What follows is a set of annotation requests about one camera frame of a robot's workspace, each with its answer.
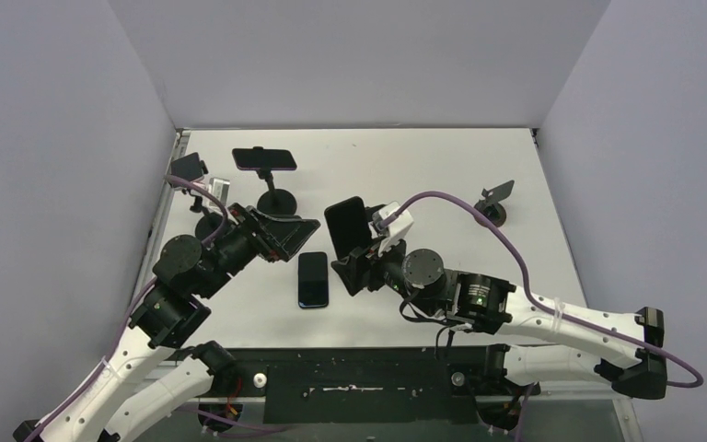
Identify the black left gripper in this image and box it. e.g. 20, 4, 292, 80
196, 202, 319, 298

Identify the black round-base stand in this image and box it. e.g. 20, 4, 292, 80
186, 191, 227, 245
257, 169, 297, 216
365, 204, 385, 236

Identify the black smartphone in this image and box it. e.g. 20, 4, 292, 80
324, 196, 372, 261
297, 251, 330, 309

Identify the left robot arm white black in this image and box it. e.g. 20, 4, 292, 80
13, 204, 320, 441

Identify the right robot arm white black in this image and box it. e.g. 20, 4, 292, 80
331, 241, 667, 400

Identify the grey smartphone on left stand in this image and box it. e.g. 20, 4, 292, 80
168, 152, 208, 182

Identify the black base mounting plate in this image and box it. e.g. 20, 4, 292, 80
205, 344, 526, 430

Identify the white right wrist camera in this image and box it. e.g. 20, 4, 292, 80
377, 202, 414, 256

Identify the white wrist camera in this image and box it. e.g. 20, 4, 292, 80
204, 177, 231, 215
377, 202, 414, 256

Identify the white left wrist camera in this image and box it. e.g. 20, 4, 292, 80
204, 177, 231, 215

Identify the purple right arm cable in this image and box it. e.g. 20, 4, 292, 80
375, 191, 705, 442

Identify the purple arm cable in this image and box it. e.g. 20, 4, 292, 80
375, 191, 705, 442
20, 175, 287, 442

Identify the aluminium table frame rail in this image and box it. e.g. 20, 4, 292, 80
119, 129, 191, 346

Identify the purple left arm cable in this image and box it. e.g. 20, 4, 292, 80
20, 175, 287, 442

